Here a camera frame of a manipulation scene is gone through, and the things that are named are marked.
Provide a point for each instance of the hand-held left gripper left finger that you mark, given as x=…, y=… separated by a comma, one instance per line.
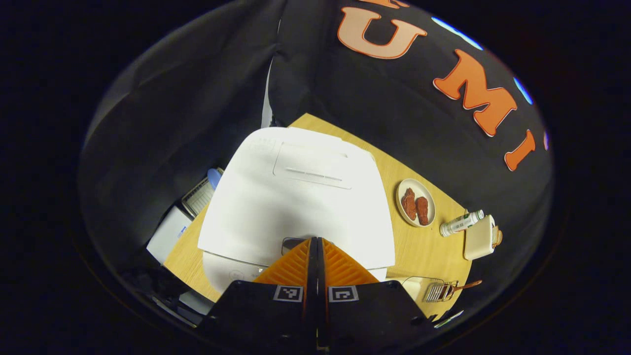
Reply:
x=276, y=315

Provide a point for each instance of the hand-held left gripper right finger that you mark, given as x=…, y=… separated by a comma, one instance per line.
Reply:
x=360, y=315

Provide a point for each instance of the white rice cooker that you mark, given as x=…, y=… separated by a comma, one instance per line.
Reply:
x=296, y=207

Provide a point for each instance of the brown wooden spoon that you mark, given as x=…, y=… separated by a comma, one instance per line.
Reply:
x=468, y=285

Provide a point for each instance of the red meat piece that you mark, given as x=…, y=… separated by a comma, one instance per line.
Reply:
x=409, y=204
x=422, y=211

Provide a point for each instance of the white box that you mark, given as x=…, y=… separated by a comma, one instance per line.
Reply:
x=167, y=234

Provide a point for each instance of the white drink bottle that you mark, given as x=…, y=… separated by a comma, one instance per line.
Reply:
x=461, y=223

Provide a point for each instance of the white toaster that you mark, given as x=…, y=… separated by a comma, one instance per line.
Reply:
x=478, y=239

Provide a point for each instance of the white plate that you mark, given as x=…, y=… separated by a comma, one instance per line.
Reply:
x=424, y=190

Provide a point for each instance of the white grille panel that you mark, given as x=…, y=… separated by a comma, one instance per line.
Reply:
x=198, y=197

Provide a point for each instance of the blue round object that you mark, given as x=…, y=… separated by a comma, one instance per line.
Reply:
x=214, y=178

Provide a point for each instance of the toasted bread slice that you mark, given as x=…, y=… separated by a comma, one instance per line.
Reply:
x=497, y=236

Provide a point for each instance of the black backdrop cloth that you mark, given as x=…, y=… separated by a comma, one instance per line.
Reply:
x=197, y=98

